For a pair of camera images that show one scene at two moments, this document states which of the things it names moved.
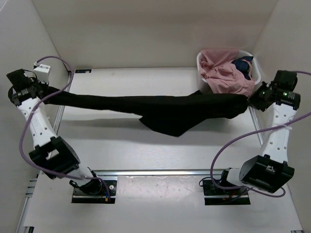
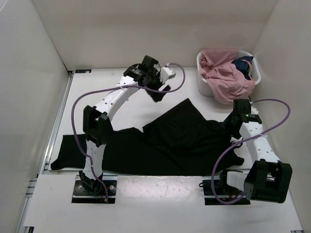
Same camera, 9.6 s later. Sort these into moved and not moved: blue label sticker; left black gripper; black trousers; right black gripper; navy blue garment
Moved: right black gripper; black trousers; left black gripper
Not moved: navy blue garment; blue label sticker
